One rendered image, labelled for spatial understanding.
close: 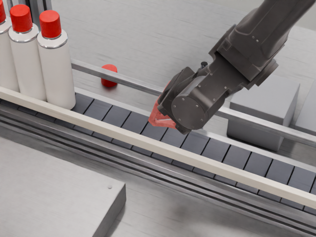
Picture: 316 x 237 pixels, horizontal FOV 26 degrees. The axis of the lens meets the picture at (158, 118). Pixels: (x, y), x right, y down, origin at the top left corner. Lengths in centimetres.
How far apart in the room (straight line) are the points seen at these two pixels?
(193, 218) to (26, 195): 28
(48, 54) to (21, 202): 25
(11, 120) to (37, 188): 19
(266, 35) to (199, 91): 13
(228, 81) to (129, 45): 51
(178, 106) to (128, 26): 56
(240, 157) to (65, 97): 33
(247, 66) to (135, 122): 33
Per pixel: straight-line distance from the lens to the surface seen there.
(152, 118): 114
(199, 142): 120
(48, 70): 118
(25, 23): 115
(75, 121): 120
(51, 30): 113
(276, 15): 83
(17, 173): 117
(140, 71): 139
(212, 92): 95
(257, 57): 92
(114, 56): 143
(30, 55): 118
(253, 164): 117
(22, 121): 127
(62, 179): 115
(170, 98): 107
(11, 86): 127
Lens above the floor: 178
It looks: 47 degrees down
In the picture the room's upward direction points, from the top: straight up
